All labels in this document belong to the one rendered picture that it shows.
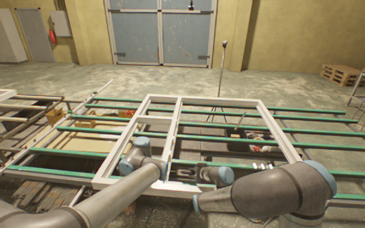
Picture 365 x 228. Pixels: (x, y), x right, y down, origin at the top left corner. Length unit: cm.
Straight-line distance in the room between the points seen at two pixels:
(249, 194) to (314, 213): 18
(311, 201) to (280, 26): 748
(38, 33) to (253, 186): 972
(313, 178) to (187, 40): 698
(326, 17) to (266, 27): 202
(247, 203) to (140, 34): 738
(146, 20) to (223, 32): 288
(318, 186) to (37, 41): 998
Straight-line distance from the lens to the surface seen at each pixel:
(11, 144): 272
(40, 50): 1005
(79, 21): 823
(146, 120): 193
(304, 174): 58
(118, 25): 789
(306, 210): 61
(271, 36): 781
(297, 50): 830
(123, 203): 60
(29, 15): 995
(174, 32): 733
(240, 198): 55
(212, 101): 236
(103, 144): 215
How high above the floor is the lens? 189
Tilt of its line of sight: 29 degrees down
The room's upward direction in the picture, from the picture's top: 1 degrees clockwise
